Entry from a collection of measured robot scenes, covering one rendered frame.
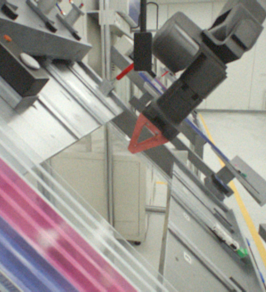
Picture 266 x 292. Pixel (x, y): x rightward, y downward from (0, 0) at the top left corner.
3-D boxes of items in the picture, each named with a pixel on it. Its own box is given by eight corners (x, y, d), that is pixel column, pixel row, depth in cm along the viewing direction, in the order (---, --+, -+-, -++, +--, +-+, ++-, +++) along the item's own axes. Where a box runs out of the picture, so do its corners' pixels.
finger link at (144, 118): (112, 142, 46) (148, 104, 42) (123, 131, 52) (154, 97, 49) (141, 169, 46) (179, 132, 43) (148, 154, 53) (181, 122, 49)
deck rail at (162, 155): (212, 223, 71) (230, 209, 70) (213, 227, 70) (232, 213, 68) (23, 32, 68) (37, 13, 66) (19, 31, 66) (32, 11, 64)
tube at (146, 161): (240, 253, 51) (245, 250, 51) (241, 258, 50) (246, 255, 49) (49, 68, 48) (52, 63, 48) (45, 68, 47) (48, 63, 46)
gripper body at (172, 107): (141, 112, 41) (175, 76, 38) (151, 101, 50) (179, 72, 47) (172, 141, 41) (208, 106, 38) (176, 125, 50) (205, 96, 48)
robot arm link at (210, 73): (238, 76, 39) (226, 67, 44) (206, 44, 37) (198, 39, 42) (202, 109, 42) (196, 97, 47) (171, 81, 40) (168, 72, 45)
